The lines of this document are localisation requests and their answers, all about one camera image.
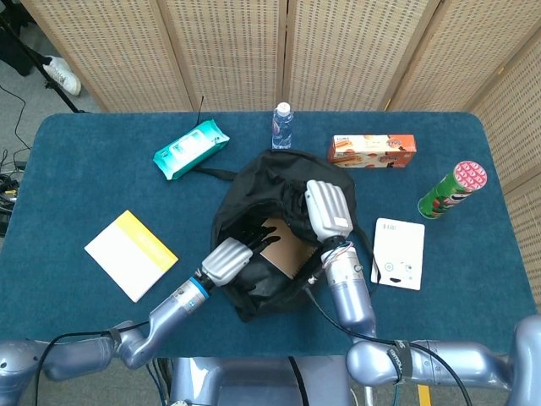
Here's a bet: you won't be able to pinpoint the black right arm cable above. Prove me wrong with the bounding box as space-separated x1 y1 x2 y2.
304 286 473 406

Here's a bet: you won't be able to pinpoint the dark trouser leg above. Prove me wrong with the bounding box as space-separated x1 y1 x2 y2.
0 0 47 78

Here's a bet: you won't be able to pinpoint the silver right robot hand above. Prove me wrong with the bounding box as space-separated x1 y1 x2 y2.
281 179 354 244

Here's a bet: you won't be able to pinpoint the small water bottle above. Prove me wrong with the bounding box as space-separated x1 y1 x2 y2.
270 101 293 151

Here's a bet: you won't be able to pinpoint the black floor cables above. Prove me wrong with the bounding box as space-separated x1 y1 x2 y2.
0 83 33 239

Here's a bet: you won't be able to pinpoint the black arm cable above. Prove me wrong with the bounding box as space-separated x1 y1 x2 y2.
33 320 151 406
304 286 473 406

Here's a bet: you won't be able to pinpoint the blue tablecloth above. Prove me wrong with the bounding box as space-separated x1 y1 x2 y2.
0 111 541 359

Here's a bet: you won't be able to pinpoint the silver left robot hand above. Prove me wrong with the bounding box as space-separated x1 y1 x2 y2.
201 225 283 286

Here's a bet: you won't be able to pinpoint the black tripod stand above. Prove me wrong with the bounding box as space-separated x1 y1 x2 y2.
0 14 86 114

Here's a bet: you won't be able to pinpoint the white and yellow book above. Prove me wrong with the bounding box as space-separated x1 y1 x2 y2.
84 209 180 304

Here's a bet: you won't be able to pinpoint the black backpack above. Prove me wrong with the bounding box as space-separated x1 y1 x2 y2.
192 148 381 324

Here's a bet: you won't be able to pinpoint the teal wet wipes pack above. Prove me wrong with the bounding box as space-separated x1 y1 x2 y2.
152 118 231 182

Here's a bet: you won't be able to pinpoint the brown spiral notebook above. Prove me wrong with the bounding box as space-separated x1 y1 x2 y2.
258 217 319 281

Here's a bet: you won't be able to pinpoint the green chips can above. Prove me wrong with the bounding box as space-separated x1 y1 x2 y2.
417 160 489 220

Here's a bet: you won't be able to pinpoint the orange biscuit box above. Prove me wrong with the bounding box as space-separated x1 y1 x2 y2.
328 134 418 170

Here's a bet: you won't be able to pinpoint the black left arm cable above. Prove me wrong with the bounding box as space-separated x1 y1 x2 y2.
33 320 151 406

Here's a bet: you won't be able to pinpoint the grey-blue robot torso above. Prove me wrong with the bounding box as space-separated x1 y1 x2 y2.
168 355 354 406

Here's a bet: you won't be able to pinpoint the white card box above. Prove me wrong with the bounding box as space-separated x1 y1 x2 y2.
370 217 426 292

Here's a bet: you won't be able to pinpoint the white sneaker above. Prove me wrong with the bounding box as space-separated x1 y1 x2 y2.
41 55 82 97

